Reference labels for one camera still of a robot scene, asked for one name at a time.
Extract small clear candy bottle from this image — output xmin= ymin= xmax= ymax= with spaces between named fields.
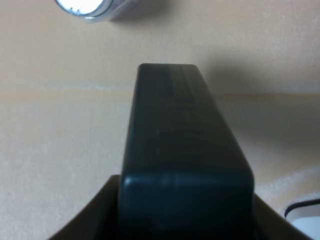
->
xmin=55 ymin=0 xmax=139 ymax=24

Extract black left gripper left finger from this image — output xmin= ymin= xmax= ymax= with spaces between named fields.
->
xmin=50 ymin=174 xmax=120 ymax=240

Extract dark green pump bottle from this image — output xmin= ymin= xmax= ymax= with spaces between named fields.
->
xmin=117 ymin=63 xmax=254 ymax=240

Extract white glasses case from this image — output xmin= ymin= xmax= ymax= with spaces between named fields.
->
xmin=284 ymin=198 xmax=320 ymax=240

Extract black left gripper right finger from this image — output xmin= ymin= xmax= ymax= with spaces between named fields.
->
xmin=253 ymin=194 xmax=311 ymax=240

